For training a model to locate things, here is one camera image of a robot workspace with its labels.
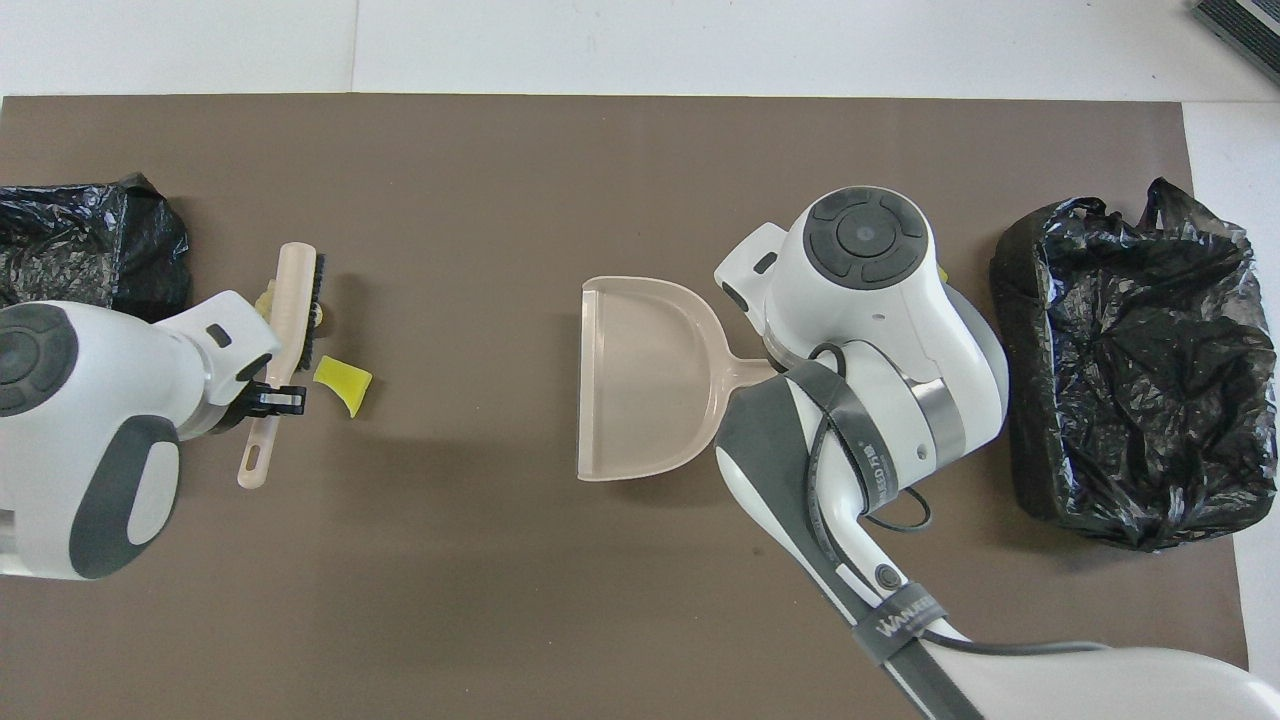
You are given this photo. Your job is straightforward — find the brown table mat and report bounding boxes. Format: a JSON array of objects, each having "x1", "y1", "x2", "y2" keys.
[{"x1": 0, "y1": 95, "x2": 1253, "y2": 720}]

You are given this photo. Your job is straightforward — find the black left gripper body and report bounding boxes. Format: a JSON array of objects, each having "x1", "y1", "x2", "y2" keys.
[{"x1": 205, "y1": 390, "x2": 263, "y2": 441}]

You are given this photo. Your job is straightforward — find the small yellow sponge wedge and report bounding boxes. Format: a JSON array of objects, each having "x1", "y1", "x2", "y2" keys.
[{"x1": 313, "y1": 355, "x2": 373, "y2": 419}]

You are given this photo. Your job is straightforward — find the crumpled black trash bag bin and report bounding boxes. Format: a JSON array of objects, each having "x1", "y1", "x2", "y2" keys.
[{"x1": 988, "y1": 178, "x2": 1279, "y2": 553}]

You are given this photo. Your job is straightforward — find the dark ribbed device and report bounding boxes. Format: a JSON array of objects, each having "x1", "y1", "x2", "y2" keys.
[{"x1": 1192, "y1": 0, "x2": 1280, "y2": 86}]

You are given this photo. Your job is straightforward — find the smooth black trash bag bin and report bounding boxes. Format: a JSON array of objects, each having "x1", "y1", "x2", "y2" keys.
[{"x1": 0, "y1": 173, "x2": 191, "y2": 323}]

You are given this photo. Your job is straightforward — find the beige hand brush black bristles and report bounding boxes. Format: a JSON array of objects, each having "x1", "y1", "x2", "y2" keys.
[{"x1": 237, "y1": 242, "x2": 327, "y2": 491}]

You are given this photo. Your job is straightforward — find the beige plastic dustpan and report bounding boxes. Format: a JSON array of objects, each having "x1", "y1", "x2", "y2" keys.
[{"x1": 577, "y1": 276, "x2": 776, "y2": 483}]

